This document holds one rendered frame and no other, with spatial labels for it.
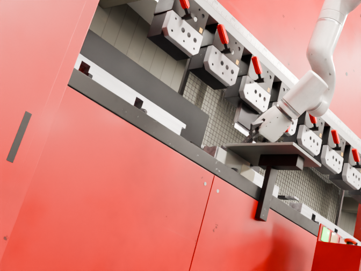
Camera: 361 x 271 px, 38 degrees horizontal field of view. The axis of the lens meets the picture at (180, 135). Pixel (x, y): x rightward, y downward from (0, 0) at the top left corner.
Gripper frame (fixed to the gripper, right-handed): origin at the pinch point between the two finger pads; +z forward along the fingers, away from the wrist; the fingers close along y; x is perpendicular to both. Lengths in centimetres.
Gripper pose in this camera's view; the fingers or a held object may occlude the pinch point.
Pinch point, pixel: (252, 145)
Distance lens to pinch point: 182.1
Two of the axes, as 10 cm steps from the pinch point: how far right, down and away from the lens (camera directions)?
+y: -6.4, -4.1, -6.5
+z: -6.7, 7.1, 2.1
